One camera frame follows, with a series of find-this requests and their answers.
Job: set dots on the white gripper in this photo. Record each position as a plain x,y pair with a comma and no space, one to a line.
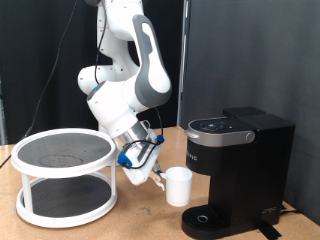
141,163

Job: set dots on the white mug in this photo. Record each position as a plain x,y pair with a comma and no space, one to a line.
179,186

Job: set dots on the black Keurig coffee machine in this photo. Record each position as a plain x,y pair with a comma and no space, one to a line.
253,173

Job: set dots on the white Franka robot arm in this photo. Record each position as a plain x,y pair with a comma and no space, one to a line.
126,86

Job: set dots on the white two-tier turntable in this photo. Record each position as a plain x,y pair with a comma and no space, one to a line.
63,170

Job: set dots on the black tape strip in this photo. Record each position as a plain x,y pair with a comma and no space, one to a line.
270,231

